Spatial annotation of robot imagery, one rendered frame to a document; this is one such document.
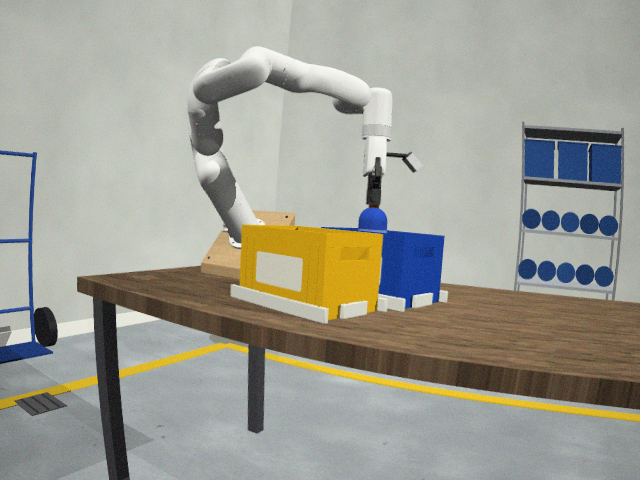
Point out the blue divided crate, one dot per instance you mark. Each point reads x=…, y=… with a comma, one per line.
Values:
x=404, y=272

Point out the yellow plastic crate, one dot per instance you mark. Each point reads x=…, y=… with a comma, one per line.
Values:
x=307, y=264

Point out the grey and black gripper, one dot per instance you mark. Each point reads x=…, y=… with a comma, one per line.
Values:
x=374, y=158

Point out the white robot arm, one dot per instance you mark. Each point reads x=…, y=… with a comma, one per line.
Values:
x=221, y=80

